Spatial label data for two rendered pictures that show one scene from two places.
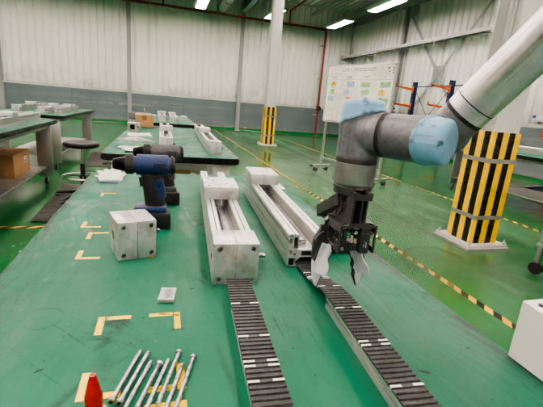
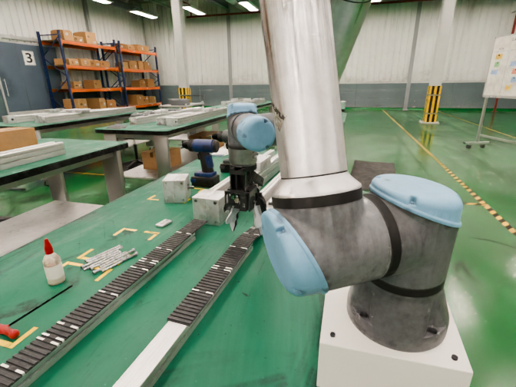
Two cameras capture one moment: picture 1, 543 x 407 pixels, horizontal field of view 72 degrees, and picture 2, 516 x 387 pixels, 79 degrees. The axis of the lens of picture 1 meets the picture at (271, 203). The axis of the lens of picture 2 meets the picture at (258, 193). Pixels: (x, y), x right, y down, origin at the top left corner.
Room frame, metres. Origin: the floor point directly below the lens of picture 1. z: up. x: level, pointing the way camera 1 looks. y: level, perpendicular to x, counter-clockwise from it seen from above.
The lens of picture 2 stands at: (0.03, -0.62, 1.24)
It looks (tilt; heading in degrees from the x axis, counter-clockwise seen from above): 19 degrees down; 33
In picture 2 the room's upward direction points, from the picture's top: 1 degrees counter-clockwise
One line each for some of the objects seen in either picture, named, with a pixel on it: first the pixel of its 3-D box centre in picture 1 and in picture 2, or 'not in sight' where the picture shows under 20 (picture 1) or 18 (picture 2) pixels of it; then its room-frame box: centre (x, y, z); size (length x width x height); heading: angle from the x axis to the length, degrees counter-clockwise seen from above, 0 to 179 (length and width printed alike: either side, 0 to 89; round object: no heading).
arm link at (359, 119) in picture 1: (361, 131); (243, 125); (0.68, -0.15, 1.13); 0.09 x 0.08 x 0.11; 48
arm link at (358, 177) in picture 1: (355, 174); (243, 156); (0.69, -0.15, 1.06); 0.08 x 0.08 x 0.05
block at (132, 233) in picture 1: (136, 232); (180, 187); (0.89, 0.33, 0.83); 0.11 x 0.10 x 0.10; 125
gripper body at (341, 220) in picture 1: (349, 217); (243, 186); (0.68, -0.15, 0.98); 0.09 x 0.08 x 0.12; 13
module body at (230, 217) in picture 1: (218, 205); (255, 174); (1.23, 0.18, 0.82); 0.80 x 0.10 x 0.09; 13
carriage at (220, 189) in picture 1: (219, 191); (255, 164); (1.23, 0.18, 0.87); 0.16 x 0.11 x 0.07; 13
